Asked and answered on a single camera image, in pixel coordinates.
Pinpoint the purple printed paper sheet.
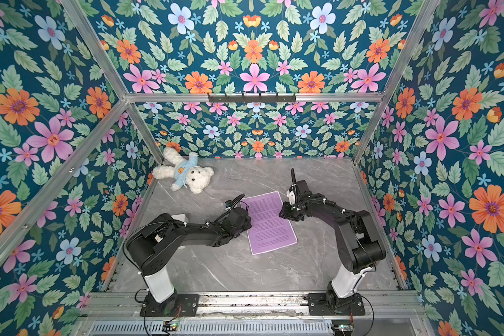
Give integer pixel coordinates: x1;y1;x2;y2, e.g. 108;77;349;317
241;191;298;256

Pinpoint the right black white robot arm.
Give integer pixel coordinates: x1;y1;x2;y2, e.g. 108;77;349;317
279;169;386;305

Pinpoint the white box behind left arm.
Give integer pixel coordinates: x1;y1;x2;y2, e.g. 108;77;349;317
172;214;188;222

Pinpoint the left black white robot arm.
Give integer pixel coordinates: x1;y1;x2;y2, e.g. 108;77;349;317
125;206;251;304

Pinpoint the white teddy bear blue shirt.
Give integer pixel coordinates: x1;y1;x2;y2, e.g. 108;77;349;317
152;148;214;194

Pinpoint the white ventilation grille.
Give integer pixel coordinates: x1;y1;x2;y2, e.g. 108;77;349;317
90;320;334;335

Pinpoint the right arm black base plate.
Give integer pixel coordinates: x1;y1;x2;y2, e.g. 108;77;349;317
304;292;365;316

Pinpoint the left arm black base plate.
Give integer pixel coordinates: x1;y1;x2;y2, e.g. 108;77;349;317
140;293;200;317

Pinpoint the black hook rail on frame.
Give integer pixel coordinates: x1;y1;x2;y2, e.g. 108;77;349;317
207;93;297;104

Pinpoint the aluminium front mounting rail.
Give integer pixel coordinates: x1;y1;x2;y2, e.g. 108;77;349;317
81;291;425;321

